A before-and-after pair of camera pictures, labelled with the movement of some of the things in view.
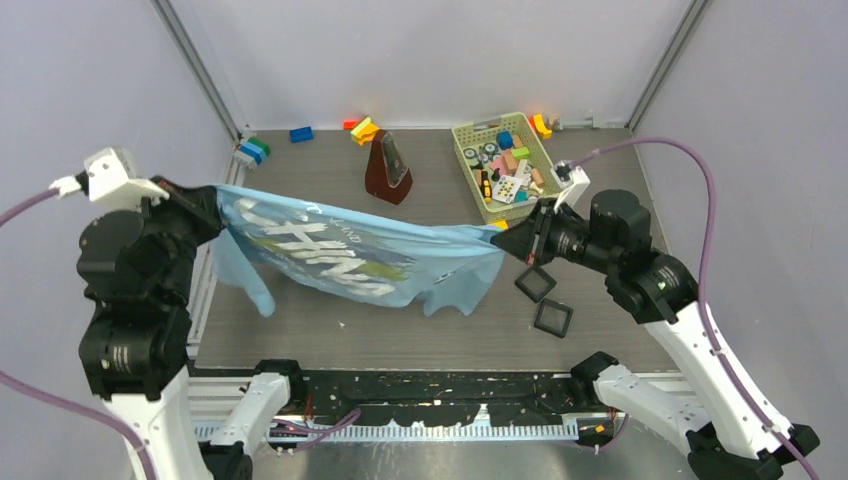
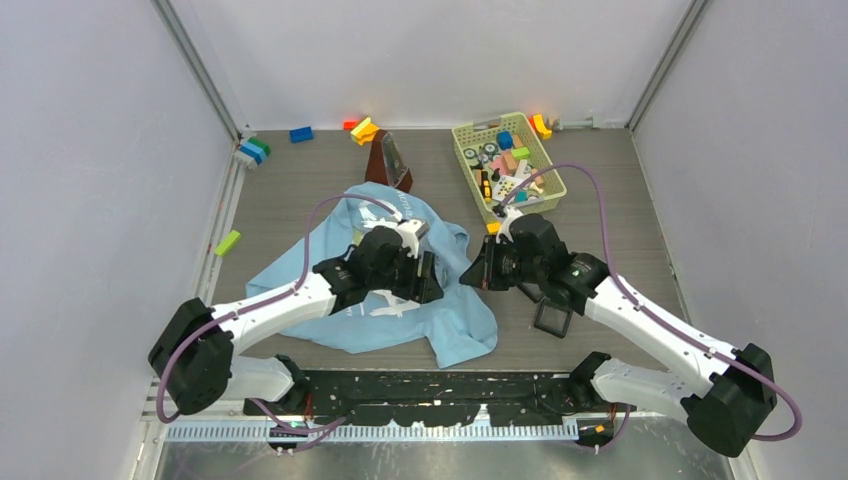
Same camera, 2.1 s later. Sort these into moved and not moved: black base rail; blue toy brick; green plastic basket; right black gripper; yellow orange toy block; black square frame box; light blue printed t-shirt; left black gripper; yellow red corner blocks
Moved: right black gripper; light blue printed t-shirt; left black gripper
Not moved: black square frame box; green plastic basket; yellow orange toy block; black base rail; yellow red corner blocks; blue toy brick
